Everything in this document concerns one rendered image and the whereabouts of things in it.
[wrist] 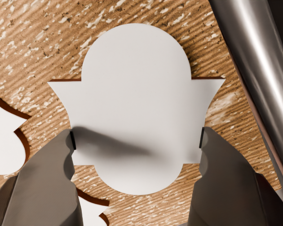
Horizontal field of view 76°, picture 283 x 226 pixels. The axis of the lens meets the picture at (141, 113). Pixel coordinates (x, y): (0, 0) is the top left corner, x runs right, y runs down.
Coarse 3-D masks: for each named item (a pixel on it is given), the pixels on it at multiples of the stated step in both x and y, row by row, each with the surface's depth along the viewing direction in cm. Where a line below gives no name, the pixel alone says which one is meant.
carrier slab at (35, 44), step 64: (0, 0) 14; (64, 0) 14; (128, 0) 14; (192, 0) 14; (0, 64) 16; (64, 64) 16; (192, 64) 16; (64, 128) 19; (256, 128) 18; (192, 192) 22
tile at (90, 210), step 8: (80, 192) 22; (80, 200) 22; (88, 200) 22; (96, 200) 23; (104, 200) 23; (88, 208) 22; (96, 208) 22; (104, 208) 22; (88, 216) 23; (96, 216) 23; (104, 216) 24; (88, 224) 24; (96, 224) 24; (104, 224) 24
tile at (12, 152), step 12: (0, 108) 17; (12, 108) 18; (0, 120) 18; (12, 120) 18; (24, 120) 18; (0, 132) 18; (12, 132) 18; (0, 144) 19; (12, 144) 19; (24, 144) 19; (0, 156) 20; (12, 156) 19; (24, 156) 19; (0, 168) 20; (12, 168) 20
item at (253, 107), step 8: (224, 40) 21; (232, 56) 21; (240, 72) 22; (240, 80) 23; (248, 96) 23; (256, 112) 24; (256, 120) 25; (264, 128) 25; (264, 136) 26; (272, 144) 26; (272, 152) 27; (280, 160) 27; (280, 168) 28
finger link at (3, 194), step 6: (6, 180) 8; (12, 180) 8; (6, 186) 8; (12, 186) 8; (0, 192) 8; (6, 192) 8; (12, 192) 8; (0, 198) 7; (6, 198) 7; (0, 204) 7; (6, 204) 7; (0, 210) 7; (6, 210) 7; (0, 216) 7; (0, 222) 7
